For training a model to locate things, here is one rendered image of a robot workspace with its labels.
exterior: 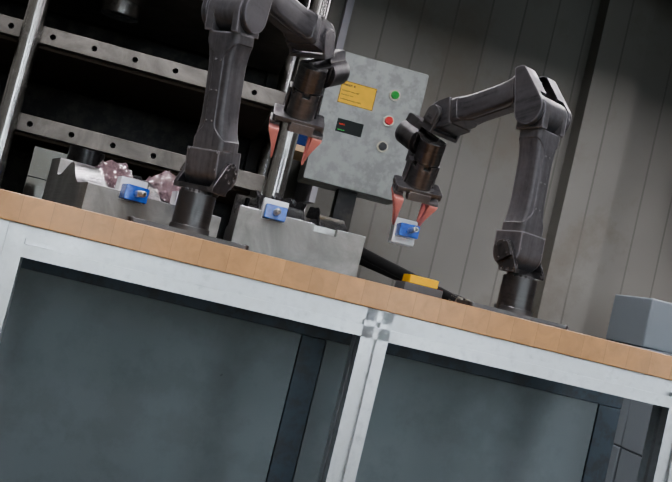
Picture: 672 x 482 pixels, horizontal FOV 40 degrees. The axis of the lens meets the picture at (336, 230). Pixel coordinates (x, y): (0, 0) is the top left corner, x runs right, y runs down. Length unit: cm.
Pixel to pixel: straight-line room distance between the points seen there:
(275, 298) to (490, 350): 36
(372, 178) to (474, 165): 257
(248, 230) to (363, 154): 99
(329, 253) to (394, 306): 45
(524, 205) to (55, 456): 99
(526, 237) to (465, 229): 356
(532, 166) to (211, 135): 59
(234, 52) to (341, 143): 125
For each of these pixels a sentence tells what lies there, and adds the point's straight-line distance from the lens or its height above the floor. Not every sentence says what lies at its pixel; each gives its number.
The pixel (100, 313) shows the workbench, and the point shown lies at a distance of 179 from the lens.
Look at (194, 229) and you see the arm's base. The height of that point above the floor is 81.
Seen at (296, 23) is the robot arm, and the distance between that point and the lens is 167.
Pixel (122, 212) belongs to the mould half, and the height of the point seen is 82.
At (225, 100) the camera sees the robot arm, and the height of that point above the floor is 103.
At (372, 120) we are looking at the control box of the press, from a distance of 275.
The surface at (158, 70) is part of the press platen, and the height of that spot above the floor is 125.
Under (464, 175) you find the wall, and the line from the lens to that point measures 524.
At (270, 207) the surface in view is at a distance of 178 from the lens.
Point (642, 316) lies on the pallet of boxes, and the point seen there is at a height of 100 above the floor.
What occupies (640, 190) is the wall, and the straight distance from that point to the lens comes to 576.
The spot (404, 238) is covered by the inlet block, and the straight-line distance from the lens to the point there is 198.
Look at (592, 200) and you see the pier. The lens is 547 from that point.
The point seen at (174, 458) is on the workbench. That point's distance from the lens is 183.
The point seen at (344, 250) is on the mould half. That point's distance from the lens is 183.
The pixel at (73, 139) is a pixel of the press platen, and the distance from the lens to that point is 265.
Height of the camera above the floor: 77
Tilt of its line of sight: 4 degrees up
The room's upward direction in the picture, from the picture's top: 14 degrees clockwise
